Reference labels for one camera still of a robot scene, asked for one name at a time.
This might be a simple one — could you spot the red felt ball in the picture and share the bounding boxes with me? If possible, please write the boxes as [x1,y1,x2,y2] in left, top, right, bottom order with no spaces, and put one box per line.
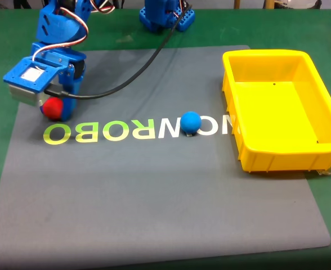
[42,97,64,122]

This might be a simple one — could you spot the blue ball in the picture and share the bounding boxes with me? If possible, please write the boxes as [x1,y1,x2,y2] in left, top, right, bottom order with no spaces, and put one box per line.
[180,111,202,134]

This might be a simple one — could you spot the yellow plastic bin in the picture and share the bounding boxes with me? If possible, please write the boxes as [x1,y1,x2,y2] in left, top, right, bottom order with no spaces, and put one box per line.
[221,49,331,173]

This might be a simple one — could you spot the grey mat with printed letters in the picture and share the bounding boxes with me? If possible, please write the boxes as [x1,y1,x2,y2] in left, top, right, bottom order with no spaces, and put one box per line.
[0,44,331,269]

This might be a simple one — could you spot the clear tape piece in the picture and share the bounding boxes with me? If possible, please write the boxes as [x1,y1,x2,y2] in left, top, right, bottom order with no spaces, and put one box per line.
[316,164,331,177]

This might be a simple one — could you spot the silver camera with blue mount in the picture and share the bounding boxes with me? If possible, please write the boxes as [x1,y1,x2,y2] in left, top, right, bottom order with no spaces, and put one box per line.
[3,56,68,107]

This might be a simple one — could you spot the white red servo wire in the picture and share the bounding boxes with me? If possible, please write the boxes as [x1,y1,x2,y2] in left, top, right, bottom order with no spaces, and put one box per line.
[31,6,90,62]
[90,0,116,14]

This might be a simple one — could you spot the black camera cable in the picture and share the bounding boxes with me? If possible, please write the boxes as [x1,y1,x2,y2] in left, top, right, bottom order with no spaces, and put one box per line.
[44,3,194,100]

